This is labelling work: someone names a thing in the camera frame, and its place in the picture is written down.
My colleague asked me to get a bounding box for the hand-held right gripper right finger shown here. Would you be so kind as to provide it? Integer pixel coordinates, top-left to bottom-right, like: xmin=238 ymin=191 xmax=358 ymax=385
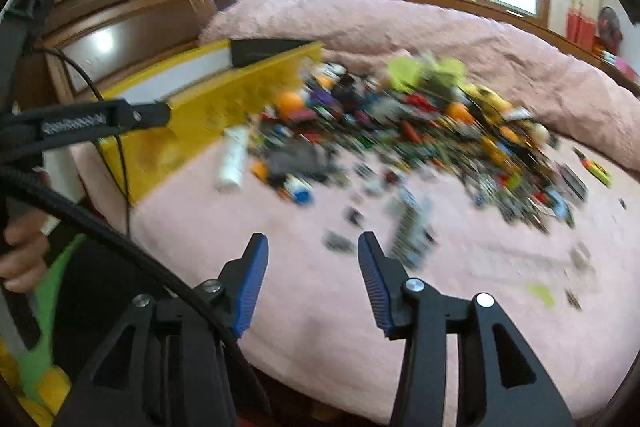
xmin=357 ymin=231 xmax=576 ymax=427

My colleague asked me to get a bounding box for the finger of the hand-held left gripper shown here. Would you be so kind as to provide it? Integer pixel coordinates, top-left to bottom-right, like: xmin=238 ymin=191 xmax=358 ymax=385
xmin=106 ymin=101 xmax=172 ymax=131

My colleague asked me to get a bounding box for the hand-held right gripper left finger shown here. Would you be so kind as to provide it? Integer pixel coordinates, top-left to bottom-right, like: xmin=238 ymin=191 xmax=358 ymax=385
xmin=54 ymin=233 xmax=270 ymax=427

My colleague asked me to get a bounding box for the person's left hand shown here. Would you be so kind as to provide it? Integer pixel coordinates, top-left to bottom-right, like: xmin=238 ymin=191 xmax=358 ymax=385
xmin=0 ymin=207 xmax=52 ymax=294

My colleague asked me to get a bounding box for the yellow box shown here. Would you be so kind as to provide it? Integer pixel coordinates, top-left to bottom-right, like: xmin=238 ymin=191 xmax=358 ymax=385
xmin=95 ymin=39 xmax=327 ymax=208

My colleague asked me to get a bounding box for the pink fluffy blanket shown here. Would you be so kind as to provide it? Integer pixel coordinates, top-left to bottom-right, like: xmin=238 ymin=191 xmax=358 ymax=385
xmin=70 ymin=0 xmax=640 ymax=425

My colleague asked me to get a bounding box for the white tube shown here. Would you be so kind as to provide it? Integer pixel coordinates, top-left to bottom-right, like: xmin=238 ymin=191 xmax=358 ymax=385
xmin=215 ymin=126 xmax=252 ymax=194

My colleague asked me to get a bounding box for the wooden headboard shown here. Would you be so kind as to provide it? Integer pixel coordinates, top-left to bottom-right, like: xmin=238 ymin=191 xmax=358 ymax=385
xmin=20 ymin=0 xmax=310 ymax=112

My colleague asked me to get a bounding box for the pile of small mixed things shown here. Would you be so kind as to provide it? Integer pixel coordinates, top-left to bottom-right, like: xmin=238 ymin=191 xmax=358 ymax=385
xmin=249 ymin=51 xmax=617 ymax=268

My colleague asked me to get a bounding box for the lime green flat piece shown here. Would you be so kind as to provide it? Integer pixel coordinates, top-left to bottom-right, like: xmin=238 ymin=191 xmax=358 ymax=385
xmin=526 ymin=283 xmax=558 ymax=309

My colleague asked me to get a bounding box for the green cloth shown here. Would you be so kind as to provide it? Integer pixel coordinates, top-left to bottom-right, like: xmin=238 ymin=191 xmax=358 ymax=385
xmin=19 ymin=233 xmax=89 ymax=404

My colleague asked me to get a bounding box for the yellow cloth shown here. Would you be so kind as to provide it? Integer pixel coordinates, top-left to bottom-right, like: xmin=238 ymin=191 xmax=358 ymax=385
xmin=0 ymin=343 xmax=71 ymax=427

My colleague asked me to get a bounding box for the green and orange marker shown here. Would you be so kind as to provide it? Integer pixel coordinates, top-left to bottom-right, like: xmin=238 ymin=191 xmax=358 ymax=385
xmin=573 ymin=148 xmax=614 ymax=188

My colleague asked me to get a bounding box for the dark red round fan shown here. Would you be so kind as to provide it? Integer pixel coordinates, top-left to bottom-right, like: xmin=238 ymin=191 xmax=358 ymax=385
xmin=598 ymin=6 xmax=624 ymax=54

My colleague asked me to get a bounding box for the thin black cable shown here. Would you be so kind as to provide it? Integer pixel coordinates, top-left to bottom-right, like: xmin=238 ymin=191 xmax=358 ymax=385
xmin=35 ymin=48 xmax=133 ymax=235

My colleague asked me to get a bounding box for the black braided hose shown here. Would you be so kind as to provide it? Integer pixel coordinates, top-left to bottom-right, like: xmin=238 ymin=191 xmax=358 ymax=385
xmin=0 ymin=164 xmax=273 ymax=423

